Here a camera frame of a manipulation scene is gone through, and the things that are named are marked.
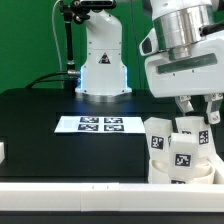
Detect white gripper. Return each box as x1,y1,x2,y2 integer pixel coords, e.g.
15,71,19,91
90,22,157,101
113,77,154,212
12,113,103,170
145,31,224,124

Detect white round stool seat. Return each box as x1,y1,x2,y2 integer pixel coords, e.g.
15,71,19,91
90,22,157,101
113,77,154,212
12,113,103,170
148,160,215,184

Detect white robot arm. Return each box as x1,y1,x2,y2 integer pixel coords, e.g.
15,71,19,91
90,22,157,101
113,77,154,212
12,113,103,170
78,0,224,124

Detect white right fence bar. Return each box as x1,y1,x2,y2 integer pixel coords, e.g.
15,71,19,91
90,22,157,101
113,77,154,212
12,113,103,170
214,164,224,185

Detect white fence bar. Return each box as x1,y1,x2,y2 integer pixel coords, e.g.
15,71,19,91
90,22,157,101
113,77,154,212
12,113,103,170
0,183,224,212
214,164,224,185

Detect white front fence bar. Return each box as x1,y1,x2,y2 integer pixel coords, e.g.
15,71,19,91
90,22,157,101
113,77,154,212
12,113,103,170
0,183,224,212

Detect white sheet with markers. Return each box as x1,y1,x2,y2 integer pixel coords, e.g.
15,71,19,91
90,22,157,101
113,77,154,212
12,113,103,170
54,116,145,134

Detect white left fence block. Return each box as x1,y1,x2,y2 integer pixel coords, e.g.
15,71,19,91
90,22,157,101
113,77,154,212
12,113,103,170
0,142,5,164

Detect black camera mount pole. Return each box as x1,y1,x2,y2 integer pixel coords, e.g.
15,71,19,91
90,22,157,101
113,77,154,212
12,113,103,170
60,0,116,90

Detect black cables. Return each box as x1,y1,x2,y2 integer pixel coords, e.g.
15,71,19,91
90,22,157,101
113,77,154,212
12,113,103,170
25,71,73,90

